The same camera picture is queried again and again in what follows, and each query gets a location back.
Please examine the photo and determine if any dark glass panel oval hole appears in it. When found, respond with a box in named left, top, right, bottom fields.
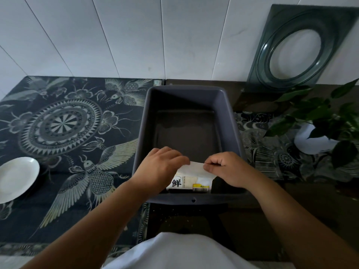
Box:
left=247, top=4, right=359, bottom=92

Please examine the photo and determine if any person's left forearm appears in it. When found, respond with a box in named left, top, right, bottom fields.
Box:
left=21, top=178, right=166, bottom=269

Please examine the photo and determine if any green leafy plant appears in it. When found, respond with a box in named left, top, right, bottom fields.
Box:
left=264, top=78, right=359, bottom=169

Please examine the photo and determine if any person's right forearm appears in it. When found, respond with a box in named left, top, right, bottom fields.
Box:
left=246, top=171, right=359, bottom=269

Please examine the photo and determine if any person's white shirt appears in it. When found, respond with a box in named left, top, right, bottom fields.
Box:
left=102, top=232, right=260, bottom=269

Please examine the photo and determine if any white plate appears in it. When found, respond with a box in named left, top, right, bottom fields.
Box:
left=0, top=157, right=40, bottom=204

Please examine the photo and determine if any white plant pot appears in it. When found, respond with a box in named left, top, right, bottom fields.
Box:
left=294, top=122, right=340, bottom=155

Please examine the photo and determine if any person's left hand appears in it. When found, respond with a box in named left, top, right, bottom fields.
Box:
left=132, top=146, right=191, bottom=195

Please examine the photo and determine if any dark patterned cloth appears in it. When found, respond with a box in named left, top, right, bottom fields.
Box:
left=234, top=111, right=359, bottom=184

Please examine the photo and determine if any person's right hand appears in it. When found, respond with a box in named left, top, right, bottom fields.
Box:
left=203, top=152, right=255, bottom=190

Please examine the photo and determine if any white food packet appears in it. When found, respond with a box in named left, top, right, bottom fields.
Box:
left=166, top=161, right=218, bottom=194

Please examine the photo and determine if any dark insect-patterned cloth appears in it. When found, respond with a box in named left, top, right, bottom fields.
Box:
left=0, top=76, right=165, bottom=256

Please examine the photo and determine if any grey plastic tub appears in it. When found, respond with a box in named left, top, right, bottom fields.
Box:
left=132, top=85, right=248, bottom=205

